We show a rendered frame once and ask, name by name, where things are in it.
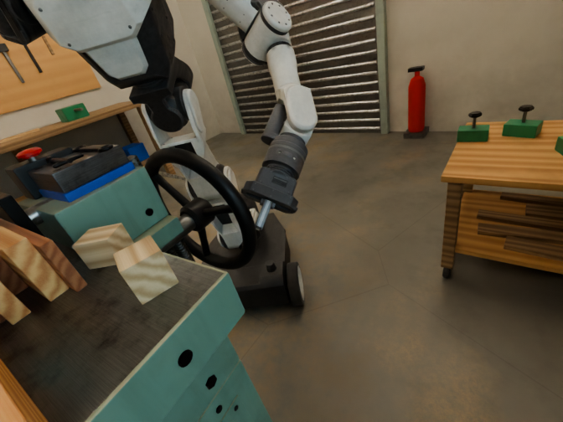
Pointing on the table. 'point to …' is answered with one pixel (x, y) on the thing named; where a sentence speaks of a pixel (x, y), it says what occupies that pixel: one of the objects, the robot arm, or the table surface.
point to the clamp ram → (14, 213)
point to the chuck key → (62, 160)
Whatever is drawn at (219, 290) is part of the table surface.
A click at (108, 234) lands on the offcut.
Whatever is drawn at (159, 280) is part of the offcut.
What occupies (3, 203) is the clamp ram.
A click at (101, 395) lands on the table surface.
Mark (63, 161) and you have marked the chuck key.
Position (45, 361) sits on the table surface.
